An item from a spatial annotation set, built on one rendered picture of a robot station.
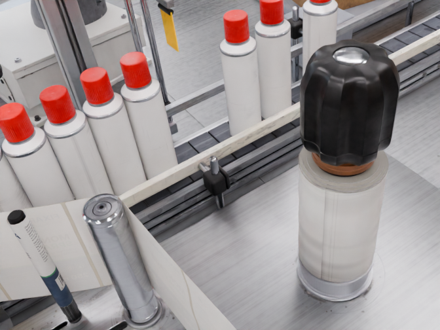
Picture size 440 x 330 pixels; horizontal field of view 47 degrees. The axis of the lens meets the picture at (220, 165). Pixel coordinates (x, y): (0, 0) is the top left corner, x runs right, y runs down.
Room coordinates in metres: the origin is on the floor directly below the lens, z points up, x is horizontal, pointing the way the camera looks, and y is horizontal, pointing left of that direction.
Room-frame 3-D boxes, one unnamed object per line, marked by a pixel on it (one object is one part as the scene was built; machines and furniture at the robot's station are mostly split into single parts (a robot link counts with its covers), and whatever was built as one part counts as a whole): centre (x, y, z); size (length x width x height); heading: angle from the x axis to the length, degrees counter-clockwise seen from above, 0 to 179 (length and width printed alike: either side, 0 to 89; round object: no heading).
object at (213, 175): (0.50, 0.01, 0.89); 0.03 x 0.03 x 0.12; 28
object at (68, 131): (0.51, 0.18, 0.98); 0.05 x 0.05 x 0.20
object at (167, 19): (0.60, 0.04, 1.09); 0.03 x 0.01 x 0.06; 28
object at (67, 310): (0.34, 0.20, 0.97); 0.02 x 0.02 x 0.19
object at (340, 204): (0.35, -0.12, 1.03); 0.09 x 0.09 x 0.30
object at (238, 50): (0.63, -0.05, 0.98); 0.05 x 0.05 x 0.20
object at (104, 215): (0.33, 0.11, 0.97); 0.05 x 0.05 x 0.19
